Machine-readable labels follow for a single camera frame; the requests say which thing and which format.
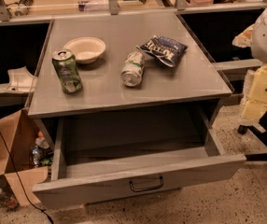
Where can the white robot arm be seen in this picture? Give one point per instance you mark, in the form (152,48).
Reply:
(255,37)

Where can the upright green soda can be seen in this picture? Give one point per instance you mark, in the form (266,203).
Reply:
(64,62)

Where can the brown cardboard box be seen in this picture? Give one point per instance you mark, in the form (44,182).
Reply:
(17,138)

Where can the bottles inside cardboard box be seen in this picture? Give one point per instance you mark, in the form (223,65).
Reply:
(41,154)

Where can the grey drawer cabinet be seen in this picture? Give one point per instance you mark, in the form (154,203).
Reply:
(193,81)

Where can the plastic bottle on floor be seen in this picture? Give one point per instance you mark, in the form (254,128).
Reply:
(8,200)

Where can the blue chip bag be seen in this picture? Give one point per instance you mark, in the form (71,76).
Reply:
(167,50)

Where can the lying white green soda can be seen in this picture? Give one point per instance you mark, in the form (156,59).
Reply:
(133,69)

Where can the metal bracket on left shelf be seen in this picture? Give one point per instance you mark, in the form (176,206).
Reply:
(21,80)

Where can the white paper bowl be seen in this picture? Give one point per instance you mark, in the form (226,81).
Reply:
(86,49)

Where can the grey top drawer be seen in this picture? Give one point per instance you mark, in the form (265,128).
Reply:
(118,154)

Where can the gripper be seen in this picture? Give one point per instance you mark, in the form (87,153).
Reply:
(255,105)

